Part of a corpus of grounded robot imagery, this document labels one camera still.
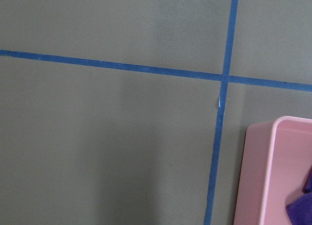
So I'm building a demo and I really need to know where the purple cloth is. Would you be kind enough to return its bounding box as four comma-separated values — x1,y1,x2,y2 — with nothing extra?
286,169,312,225

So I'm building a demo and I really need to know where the pink plastic bin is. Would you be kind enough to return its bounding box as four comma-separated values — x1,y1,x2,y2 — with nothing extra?
234,116,312,225

